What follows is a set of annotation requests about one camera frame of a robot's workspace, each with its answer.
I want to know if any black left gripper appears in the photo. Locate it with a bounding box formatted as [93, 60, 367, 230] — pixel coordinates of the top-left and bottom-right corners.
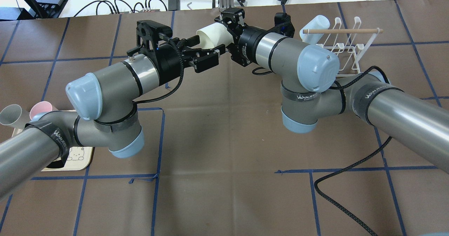
[154, 36, 226, 86]

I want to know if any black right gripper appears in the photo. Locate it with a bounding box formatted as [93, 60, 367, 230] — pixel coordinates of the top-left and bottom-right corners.
[215, 7, 268, 67]

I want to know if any white plastic cup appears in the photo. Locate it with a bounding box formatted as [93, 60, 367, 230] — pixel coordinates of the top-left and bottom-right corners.
[196, 22, 234, 49]

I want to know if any light blue plastic cup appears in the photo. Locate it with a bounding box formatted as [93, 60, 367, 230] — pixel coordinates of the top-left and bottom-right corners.
[300, 14, 330, 45]

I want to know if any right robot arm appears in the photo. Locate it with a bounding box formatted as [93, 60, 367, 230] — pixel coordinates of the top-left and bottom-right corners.
[215, 8, 449, 172]

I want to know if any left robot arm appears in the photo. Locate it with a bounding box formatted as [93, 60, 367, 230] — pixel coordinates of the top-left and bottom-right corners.
[1, 34, 226, 200]

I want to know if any pink plastic cup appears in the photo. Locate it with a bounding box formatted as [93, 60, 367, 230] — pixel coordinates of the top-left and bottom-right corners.
[29, 101, 56, 120]

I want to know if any grey plastic cup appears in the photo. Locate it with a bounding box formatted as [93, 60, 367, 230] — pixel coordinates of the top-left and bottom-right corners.
[0, 104, 31, 129]

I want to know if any black power adapter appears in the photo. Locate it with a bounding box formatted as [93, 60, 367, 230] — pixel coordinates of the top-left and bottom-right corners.
[167, 0, 181, 11]

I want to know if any cream serving tray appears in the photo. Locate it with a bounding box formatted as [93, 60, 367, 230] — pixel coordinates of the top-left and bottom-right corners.
[11, 128, 94, 172]

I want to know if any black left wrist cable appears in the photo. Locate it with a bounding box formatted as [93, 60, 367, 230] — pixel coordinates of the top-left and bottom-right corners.
[132, 36, 185, 104]

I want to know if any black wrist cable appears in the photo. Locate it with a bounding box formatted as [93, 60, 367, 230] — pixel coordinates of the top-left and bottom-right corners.
[132, 36, 185, 104]
[251, 65, 393, 236]

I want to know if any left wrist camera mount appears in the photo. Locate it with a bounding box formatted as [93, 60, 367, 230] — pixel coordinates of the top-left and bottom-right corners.
[126, 20, 173, 57]

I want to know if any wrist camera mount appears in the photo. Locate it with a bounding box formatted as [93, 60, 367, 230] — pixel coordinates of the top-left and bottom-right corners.
[273, 13, 295, 38]
[126, 20, 173, 57]

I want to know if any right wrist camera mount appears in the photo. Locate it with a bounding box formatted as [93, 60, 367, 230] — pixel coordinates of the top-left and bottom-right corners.
[273, 13, 295, 38]

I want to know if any white wire cup rack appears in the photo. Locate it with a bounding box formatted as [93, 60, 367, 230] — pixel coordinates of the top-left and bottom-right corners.
[303, 16, 384, 78]

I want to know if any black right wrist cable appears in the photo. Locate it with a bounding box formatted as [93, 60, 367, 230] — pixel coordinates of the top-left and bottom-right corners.
[251, 65, 393, 236]

